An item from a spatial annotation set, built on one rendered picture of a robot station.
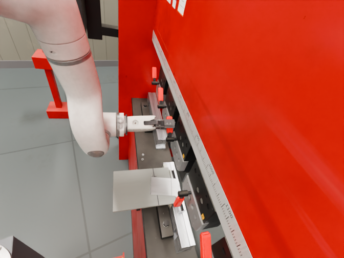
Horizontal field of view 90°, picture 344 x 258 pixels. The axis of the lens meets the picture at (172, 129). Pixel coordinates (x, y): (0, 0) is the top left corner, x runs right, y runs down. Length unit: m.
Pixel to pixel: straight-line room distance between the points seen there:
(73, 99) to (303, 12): 0.46
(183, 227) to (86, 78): 0.66
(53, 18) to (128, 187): 0.64
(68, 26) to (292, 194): 0.44
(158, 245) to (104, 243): 0.95
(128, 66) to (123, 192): 0.88
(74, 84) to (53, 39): 0.10
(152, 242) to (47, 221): 1.21
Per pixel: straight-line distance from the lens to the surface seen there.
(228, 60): 0.40
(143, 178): 0.84
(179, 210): 0.81
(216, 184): 0.44
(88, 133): 0.51
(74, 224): 1.86
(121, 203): 0.79
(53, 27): 0.40
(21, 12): 0.39
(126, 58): 1.32
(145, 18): 1.25
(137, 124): 0.60
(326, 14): 0.28
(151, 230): 0.89
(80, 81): 0.46
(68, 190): 2.00
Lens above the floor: 1.73
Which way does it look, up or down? 43 degrees down
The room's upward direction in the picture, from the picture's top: 16 degrees clockwise
